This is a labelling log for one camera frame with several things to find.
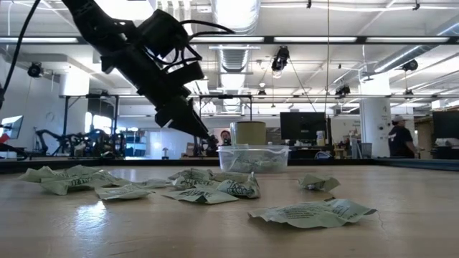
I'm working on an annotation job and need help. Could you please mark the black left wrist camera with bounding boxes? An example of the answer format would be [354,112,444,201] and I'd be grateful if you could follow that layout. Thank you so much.
[138,9,191,58]

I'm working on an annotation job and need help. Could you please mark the tan cup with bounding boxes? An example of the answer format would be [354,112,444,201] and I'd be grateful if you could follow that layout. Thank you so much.
[230,120,267,146]

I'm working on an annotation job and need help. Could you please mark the background black robot arms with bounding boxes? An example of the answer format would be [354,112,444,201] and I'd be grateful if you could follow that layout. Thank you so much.
[34,128,126,158]

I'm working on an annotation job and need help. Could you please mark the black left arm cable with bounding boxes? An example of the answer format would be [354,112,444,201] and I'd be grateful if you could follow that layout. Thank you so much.
[0,0,42,108]

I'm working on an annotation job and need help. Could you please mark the black table frame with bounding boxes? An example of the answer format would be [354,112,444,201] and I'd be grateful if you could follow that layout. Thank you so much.
[0,156,459,176]

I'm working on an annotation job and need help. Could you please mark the clear plastic bin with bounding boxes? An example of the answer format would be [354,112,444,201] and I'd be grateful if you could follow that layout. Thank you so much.
[217,144,290,174]

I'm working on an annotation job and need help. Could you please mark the large dark screen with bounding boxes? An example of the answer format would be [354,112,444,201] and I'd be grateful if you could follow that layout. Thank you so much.
[432,110,459,140]

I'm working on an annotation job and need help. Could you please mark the tilted bright monitor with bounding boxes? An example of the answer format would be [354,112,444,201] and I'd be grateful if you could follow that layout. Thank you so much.
[0,115,24,140]

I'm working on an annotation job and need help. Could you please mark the black desktop monitor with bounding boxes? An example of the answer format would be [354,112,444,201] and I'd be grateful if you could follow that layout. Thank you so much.
[280,112,328,141]

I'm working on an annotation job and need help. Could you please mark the silver ceiling duct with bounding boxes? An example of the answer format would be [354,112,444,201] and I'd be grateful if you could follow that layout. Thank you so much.
[211,0,261,114]

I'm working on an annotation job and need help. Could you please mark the background black rig frame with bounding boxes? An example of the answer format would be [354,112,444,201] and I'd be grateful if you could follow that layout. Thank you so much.
[59,93,144,158]
[198,94,254,158]

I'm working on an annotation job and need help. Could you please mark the black overhead camera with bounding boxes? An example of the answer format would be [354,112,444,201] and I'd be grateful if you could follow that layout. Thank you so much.
[270,45,290,72]

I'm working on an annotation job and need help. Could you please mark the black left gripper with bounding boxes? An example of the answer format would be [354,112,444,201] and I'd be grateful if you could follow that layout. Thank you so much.
[101,48,211,140]

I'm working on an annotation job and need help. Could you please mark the white round column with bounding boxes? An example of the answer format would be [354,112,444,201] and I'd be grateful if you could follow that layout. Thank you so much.
[359,77,394,158]

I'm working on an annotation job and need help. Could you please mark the black left camera cable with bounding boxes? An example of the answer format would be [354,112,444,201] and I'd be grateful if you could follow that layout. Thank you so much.
[157,19,237,72]

